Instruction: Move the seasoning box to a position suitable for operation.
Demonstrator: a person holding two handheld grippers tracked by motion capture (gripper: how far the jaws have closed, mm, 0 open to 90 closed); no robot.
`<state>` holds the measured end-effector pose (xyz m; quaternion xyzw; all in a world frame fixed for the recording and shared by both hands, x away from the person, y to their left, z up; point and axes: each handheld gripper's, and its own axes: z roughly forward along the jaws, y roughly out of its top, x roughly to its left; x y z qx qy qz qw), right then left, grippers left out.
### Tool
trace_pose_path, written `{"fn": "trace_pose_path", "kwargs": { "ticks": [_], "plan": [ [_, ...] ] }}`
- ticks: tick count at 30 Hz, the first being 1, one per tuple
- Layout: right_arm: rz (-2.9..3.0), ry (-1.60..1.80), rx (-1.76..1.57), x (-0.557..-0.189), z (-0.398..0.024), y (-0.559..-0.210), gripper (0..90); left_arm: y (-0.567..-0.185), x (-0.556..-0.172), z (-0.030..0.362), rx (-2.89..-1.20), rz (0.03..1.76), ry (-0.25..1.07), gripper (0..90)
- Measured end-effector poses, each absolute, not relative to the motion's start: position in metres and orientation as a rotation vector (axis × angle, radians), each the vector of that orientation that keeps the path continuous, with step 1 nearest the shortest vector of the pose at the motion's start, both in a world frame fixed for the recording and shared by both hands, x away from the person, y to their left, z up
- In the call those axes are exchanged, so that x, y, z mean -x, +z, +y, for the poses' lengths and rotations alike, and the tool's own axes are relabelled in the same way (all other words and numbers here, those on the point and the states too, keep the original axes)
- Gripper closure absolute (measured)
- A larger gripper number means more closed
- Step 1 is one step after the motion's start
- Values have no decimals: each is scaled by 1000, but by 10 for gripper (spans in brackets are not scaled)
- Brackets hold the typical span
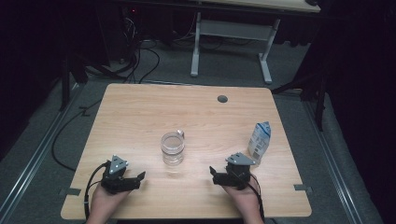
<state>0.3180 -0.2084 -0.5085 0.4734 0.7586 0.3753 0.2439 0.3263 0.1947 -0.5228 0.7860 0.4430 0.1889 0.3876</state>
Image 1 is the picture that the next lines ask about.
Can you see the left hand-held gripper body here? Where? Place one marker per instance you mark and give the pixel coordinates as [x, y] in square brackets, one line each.
[116, 179]

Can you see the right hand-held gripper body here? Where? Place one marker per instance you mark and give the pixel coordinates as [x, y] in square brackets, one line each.
[238, 174]

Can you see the white and blue salt bag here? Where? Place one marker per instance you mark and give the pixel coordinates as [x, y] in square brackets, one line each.
[259, 141]

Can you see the person's left hand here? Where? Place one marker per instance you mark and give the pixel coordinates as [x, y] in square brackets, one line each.
[106, 202]

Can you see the person's right hand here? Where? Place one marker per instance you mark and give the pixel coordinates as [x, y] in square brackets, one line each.
[246, 200]

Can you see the grey tape piece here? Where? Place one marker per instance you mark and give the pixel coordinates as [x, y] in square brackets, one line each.
[302, 187]
[71, 191]

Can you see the black metal stand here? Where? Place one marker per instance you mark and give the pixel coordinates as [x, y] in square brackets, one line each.
[320, 102]
[65, 84]

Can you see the white-framed background desk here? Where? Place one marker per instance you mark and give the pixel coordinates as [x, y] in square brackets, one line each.
[233, 29]

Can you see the dark computer tower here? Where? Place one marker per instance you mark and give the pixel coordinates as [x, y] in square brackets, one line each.
[130, 31]

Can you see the metal floor rail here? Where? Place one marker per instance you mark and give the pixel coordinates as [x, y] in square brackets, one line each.
[37, 155]
[330, 155]

